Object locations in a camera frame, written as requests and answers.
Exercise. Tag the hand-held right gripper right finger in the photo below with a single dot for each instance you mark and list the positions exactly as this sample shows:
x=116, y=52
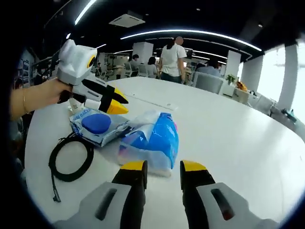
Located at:
x=197, y=190

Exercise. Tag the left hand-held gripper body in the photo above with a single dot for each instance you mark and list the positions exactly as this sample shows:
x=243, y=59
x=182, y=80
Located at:
x=74, y=64

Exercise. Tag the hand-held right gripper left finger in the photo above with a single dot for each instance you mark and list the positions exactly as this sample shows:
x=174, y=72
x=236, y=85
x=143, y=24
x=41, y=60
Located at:
x=128, y=190

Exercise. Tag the blue round lid container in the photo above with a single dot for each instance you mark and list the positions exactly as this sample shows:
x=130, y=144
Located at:
x=95, y=124

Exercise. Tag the clear plastic water bottle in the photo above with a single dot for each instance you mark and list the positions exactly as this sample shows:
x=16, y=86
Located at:
x=75, y=106

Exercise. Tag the blue tissue pack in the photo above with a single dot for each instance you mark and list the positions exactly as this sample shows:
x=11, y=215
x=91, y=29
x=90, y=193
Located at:
x=157, y=140

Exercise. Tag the person's left hand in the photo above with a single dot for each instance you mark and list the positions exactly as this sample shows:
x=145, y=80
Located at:
x=58, y=89

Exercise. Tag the ceiling light strip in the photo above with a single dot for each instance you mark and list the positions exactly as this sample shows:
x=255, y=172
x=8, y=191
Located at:
x=84, y=12
x=190, y=32

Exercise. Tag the white table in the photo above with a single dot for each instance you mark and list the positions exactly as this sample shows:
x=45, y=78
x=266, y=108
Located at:
x=226, y=143

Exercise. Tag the ceiling air conditioner unit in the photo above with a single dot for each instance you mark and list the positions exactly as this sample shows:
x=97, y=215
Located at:
x=127, y=20

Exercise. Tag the grey office chair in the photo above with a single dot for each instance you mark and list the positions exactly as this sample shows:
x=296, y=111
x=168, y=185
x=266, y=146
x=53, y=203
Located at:
x=207, y=83

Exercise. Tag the orange object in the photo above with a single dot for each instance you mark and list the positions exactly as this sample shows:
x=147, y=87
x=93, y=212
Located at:
x=241, y=86

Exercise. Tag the potted green plant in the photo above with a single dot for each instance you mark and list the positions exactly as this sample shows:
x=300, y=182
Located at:
x=231, y=78

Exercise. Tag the large window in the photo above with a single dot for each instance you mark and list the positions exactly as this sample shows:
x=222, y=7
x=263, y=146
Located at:
x=300, y=83

